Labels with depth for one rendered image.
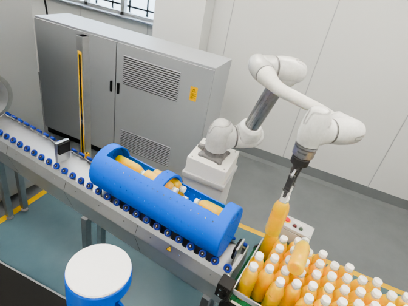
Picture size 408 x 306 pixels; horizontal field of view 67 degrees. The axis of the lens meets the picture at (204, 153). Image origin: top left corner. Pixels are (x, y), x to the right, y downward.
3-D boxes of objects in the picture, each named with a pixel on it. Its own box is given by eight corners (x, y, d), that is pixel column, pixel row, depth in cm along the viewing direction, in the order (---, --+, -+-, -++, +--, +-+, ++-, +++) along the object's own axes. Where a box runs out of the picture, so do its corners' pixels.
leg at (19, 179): (25, 206, 296) (16, 150, 264) (29, 209, 294) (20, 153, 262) (19, 209, 291) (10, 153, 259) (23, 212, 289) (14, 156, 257)
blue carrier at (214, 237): (121, 172, 211) (123, 136, 196) (236, 235, 180) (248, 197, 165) (88, 193, 189) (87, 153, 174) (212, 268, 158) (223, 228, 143)
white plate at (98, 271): (71, 307, 120) (71, 309, 121) (140, 283, 134) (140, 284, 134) (59, 253, 139) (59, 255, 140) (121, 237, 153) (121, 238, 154)
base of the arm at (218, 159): (203, 141, 230) (205, 135, 227) (231, 153, 224) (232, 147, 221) (192, 152, 216) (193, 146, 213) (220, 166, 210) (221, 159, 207)
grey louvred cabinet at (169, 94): (73, 119, 454) (68, 13, 380) (207, 170, 402) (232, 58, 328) (44, 132, 410) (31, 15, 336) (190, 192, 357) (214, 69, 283)
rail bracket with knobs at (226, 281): (221, 283, 157) (226, 269, 152) (234, 291, 154) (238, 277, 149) (212, 297, 149) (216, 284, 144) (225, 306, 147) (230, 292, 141)
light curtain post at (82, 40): (87, 218, 297) (82, 33, 210) (92, 221, 295) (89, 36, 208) (82, 221, 292) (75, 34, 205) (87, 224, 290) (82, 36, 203)
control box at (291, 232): (276, 224, 187) (281, 211, 181) (308, 240, 179) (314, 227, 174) (271, 234, 179) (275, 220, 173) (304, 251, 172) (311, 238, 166)
